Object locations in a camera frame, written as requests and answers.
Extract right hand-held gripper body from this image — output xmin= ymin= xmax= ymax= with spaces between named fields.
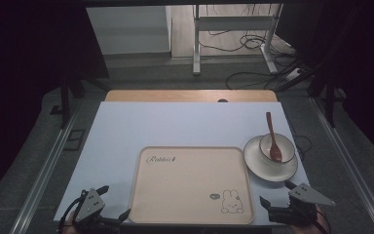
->
xmin=267 ymin=182 xmax=336 ymax=226

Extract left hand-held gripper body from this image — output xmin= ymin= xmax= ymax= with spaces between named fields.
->
xmin=72 ymin=187 xmax=123 ymax=234

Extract person's left hand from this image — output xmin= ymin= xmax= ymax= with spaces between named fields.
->
xmin=60 ymin=213 xmax=80 ymax=234

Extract person's right hand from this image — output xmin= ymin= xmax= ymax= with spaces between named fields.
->
xmin=291 ymin=208 xmax=329 ymax=234

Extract white plate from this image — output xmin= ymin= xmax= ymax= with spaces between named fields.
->
xmin=243 ymin=135 xmax=299 ymax=183

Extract white bowl with dark rim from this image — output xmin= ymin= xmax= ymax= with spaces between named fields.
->
xmin=258 ymin=133 xmax=296 ymax=166

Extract brown wooden spoon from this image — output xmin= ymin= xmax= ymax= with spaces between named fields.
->
xmin=265 ymin=111 xmax=283 ymax=164

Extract dark floor socket plate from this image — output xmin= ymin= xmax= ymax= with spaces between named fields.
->
xmin=62 ymin=129 xmax=87 ymax=152

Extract beige tray with rabbit print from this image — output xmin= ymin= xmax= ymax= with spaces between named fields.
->
xmin=129 ymin=145 xmax=255 ymax=226

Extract white table sheet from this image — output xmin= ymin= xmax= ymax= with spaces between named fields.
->
xmin=53 ymin=100 xmax=311 ymax=226

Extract black metal stand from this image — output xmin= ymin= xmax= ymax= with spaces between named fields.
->
xmin=49 ymin=72 xmax=111 ymax=130
xmin=276 ymin=58 xmax=347 ymax=129

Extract white power strip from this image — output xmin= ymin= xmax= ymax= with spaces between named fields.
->
xmin=285 ymin=66 xmax=304 ymax=82

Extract white panel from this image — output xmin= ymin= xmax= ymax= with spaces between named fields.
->
xmin=86 ymin=5 xmax=172 ymax=56

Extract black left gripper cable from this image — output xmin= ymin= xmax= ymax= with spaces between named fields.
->
xmin=57 ymin=194 xmax=87 ymax=234

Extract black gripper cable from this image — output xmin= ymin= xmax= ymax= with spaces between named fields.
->
xmin=57 ymin=194 xmax=87 ymax=234
xmin=316 ymin=209 xmax=333 ymax=234

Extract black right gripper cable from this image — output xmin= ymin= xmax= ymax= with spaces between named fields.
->
xmin=316 ymin=209 xmax=333 ymax=234

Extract black cable beside table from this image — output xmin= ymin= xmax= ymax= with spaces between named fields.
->
xmin=291 ymin=134 xmax=314 ymax=161

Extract aluminium rail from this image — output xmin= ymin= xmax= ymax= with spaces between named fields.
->
xmin=309 ymin=97 xmax=374 ymax=234
xmin=9 ymin=102 xmax=81 ymax=234

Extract black floor cables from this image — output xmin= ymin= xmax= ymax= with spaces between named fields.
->
xmin=197 ymin=4 xmax=298 ymax=91

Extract white desk frame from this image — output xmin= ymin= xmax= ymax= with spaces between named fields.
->
xmin=192 ymin=3 xmax=284 ymax=76

